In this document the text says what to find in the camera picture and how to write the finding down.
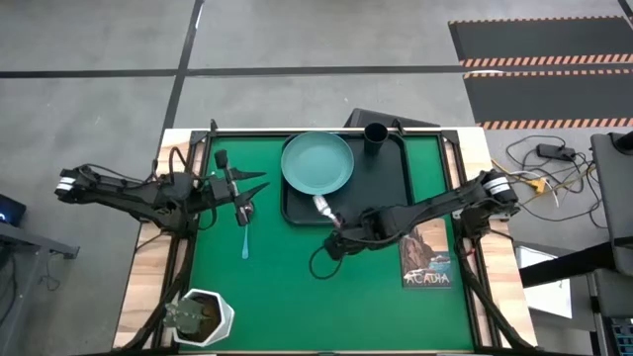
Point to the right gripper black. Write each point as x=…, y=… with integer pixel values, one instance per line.
x=363, y=227

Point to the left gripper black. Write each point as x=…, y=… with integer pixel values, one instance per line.
x=221, y=188

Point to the teal plate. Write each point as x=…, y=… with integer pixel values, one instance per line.
x=316, y=163

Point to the dark blue cup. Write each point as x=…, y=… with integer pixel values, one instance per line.
x=376, y=141

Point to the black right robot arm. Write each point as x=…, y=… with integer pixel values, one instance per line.
x=435, y=203

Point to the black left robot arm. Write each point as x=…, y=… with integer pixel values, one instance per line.
x=123, y=195

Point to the black serving tray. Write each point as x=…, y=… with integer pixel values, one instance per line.
x=381, y=183

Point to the green table mat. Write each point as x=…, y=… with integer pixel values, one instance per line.
x=297, y=306

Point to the white plant pot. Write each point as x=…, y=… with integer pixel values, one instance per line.
x=225, y=316

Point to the green cactus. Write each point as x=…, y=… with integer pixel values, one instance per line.
x=185, y=314

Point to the yellow power plug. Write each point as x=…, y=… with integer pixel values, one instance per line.
x=538, y=185

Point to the white sheet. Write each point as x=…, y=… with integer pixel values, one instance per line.
x=549, y=301

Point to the black power adapter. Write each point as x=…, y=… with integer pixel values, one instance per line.
x=554, y=151

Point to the grey desk with legs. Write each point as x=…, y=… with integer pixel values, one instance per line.
x=29, y=237

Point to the black crossbar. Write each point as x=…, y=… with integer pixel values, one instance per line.
x=569, y=264

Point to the black hazard striped floor mat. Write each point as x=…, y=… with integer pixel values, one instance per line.
x=544, y=39
x=544, y=99

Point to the black screen device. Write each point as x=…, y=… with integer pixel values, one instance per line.
x=10, y=210

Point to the grey side desk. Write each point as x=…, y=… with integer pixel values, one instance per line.
x=613, y=198

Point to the black table frame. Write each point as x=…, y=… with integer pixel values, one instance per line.
x=457, y=159

